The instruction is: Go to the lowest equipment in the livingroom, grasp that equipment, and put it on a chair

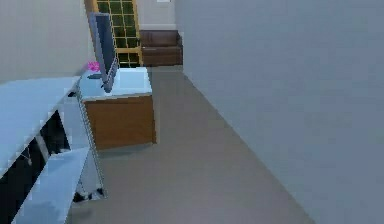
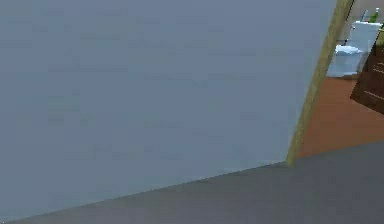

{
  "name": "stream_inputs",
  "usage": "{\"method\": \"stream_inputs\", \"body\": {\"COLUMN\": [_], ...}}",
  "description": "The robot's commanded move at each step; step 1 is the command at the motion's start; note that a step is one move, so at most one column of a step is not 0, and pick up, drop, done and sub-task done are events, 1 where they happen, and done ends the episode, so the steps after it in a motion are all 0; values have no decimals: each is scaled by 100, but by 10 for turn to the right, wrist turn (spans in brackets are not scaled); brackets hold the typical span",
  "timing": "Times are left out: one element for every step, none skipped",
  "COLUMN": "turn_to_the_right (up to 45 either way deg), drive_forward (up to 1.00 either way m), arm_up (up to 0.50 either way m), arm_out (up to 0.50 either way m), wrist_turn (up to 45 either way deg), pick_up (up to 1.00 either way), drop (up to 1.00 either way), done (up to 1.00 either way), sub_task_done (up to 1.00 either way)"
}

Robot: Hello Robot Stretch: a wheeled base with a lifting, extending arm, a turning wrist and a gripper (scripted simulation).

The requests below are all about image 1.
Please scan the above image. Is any pink flower object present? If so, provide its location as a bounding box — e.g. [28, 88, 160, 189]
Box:
[86, 60, 101, 73]

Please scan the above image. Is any white metal shelf unit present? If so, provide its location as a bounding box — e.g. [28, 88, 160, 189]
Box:
[0, 76, 108, 224]

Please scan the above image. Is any flat television set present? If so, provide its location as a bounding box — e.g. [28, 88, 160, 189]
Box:
[88, 12, 120, 94]

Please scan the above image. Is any yellow framed glass door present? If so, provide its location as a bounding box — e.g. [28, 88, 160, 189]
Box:
[83, 0, 144, 69]

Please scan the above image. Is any brown leather sofa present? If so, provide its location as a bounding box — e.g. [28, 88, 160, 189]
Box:
[139, 29, 184, 67]

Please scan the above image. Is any brown cabinet with white top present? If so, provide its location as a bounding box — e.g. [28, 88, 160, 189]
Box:
[78, 66, 158, 151]

